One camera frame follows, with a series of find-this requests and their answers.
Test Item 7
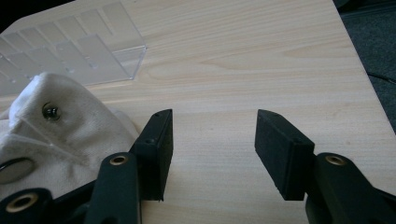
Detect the white canvas cloth with snaps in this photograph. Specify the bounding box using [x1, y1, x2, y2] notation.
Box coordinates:
[0, 72, 140, 202]

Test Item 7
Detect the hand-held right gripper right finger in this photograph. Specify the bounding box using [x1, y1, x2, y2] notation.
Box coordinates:
[254, 108, 396, 224]

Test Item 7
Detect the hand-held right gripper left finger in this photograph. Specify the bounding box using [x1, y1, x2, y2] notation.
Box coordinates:
[83, 108, 174, 224]

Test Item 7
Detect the clear acrylic slotted rack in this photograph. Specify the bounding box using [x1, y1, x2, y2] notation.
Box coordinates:
[0, 0, 148, 97]

